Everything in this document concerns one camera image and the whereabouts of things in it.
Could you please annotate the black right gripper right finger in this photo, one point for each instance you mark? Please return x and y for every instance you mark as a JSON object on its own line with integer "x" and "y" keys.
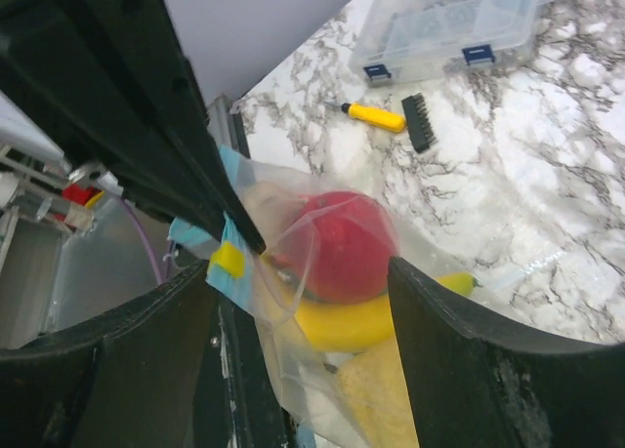
{"x": 476, "y": 378}

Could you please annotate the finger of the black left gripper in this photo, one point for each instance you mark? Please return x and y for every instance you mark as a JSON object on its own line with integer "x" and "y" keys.
{"x": 108, "y": 82}

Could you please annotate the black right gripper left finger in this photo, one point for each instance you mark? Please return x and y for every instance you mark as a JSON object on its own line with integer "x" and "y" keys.
{"x": 124, "y": 378}

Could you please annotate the yellow toy lemon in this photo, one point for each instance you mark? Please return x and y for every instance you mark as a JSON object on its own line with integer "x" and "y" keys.
{"x": 374, "y": 385}

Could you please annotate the yellow toy banana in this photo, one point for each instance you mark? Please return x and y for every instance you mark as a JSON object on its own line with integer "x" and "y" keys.
{"x": 301, "y": 323}

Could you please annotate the clear zip top bag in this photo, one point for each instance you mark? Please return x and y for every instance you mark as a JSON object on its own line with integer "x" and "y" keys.
{"x": 307, "y": 386}

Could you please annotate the red toy apple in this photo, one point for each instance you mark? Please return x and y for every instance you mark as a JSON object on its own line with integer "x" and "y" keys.
{"x": 341, "y": 243}

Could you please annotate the toy garlic bulb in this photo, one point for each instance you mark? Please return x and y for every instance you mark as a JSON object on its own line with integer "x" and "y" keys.
{"x": 269, "y": 203}

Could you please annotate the black screwdriver bit holder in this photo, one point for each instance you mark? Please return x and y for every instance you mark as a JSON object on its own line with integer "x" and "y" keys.
{"x": 418, "y": 124}

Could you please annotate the black yellow brush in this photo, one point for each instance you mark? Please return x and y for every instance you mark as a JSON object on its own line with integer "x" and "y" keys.
{"x": 373, "y": 116}

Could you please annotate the clear plastic storage box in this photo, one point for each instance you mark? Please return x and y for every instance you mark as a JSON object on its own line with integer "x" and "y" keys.
{"x": 414, "y": 40}

